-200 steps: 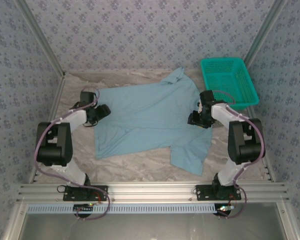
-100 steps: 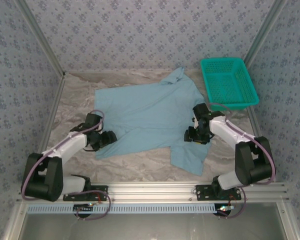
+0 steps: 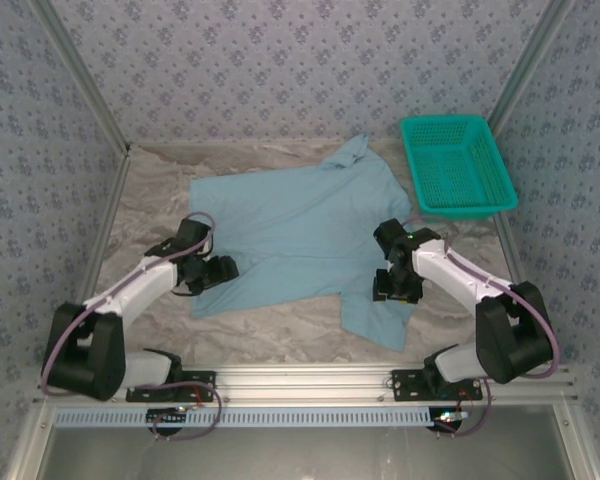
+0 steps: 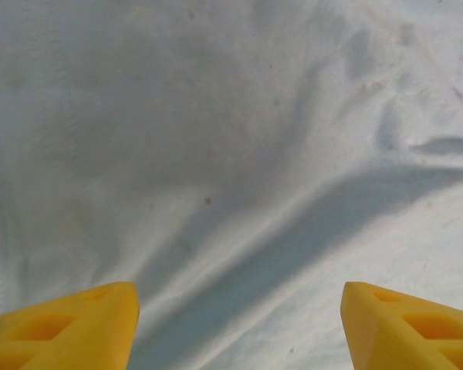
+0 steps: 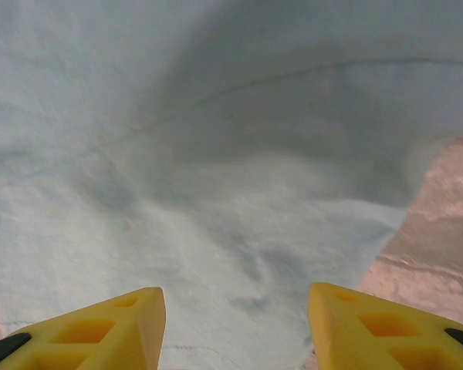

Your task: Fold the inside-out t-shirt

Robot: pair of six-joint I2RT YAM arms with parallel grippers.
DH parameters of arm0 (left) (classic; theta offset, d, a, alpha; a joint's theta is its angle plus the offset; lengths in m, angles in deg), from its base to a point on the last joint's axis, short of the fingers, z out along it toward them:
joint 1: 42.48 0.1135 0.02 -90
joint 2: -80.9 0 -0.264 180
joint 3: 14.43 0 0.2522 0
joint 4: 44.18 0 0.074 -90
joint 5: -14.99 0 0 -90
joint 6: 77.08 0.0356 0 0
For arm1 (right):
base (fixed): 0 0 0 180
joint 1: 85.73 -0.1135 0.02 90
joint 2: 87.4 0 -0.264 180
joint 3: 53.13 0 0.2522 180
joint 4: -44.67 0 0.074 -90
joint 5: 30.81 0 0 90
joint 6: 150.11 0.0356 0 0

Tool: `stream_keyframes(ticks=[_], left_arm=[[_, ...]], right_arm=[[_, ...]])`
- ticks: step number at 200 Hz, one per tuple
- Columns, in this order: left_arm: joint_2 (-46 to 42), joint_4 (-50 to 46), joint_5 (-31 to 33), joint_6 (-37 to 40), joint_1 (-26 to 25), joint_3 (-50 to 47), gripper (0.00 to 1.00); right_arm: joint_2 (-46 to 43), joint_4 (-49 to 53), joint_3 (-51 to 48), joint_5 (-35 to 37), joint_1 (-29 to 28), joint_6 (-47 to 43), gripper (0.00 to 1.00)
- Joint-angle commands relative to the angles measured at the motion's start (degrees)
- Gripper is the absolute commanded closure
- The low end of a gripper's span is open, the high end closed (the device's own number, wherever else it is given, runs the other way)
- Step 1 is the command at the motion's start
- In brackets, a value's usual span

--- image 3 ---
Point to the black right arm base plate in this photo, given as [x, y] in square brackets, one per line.
[407, 385]

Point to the aluminium frame post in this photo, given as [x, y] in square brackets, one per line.
[80, 75]
[577, 445]
[27, 445]
[530, 65]

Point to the teal plastic basket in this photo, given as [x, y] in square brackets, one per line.
[455, 165]

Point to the small black controller board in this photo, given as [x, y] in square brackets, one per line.
[166, 417]
[447, 422]

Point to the light blue t-shirt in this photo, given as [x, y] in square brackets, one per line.
[300, 235]

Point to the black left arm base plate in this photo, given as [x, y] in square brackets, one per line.
[200, 382]

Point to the aluminium mounting rail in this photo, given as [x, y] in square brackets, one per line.
[305, 382]

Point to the aluminium side rail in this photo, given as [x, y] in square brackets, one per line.
[112, 205]
[510, 250]

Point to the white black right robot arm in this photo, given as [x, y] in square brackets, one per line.
[510, 335]

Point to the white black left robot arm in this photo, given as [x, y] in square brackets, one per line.
[90, 350]

